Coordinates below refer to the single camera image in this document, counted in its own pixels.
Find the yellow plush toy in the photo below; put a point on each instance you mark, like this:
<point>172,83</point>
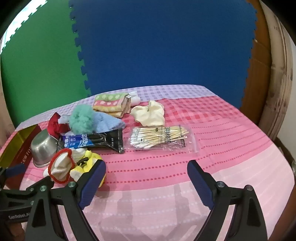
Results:
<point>89,158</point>

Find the striped dotted towel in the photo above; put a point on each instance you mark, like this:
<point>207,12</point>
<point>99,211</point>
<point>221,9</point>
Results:
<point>108,102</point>

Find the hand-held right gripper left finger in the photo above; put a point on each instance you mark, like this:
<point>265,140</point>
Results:
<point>92,183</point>

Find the bag of cotton swabs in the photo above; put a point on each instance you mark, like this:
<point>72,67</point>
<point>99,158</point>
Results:
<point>157,139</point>

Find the blue foam mat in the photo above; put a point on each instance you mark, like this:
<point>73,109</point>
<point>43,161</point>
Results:
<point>161,46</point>

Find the black snack packet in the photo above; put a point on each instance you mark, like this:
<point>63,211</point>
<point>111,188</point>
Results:
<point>104,139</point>

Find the teal fluffy scrunchie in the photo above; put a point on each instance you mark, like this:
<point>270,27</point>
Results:
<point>81,119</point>

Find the brown cardboard sheet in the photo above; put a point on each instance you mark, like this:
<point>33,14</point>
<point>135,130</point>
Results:
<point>261,58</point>

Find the steel bowl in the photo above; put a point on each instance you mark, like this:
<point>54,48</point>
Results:
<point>42,148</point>

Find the pink checked tablecloth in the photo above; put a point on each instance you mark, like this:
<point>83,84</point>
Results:
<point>161,166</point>

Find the light blue towel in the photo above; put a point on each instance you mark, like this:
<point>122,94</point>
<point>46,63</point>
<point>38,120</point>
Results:
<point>108,122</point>

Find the white cloth with red trim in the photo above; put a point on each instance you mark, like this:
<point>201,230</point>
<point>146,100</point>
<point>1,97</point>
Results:
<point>60,166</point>

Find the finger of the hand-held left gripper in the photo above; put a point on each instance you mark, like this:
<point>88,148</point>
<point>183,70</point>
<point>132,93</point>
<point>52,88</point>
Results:
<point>44,182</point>
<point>13,169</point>

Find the light wooden round board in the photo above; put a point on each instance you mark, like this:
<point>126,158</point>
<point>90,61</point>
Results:
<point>277,81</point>

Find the cream scrunchie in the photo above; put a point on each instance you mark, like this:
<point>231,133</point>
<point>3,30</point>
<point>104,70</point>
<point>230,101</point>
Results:
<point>148,113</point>

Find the red tin box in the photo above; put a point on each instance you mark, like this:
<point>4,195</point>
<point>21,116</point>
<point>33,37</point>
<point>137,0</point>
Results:
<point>20,143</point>

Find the green foam mat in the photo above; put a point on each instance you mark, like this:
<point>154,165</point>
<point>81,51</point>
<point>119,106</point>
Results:
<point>41,58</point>

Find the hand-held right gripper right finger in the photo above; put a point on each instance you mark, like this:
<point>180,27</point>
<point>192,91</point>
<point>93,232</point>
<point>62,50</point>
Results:
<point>201,183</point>

